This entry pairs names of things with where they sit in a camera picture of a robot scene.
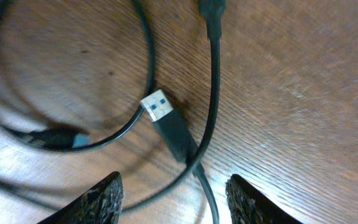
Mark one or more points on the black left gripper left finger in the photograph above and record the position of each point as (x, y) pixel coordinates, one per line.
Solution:
(100, 204)

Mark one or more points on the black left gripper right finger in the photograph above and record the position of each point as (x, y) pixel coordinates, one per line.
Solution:
(248, 205)

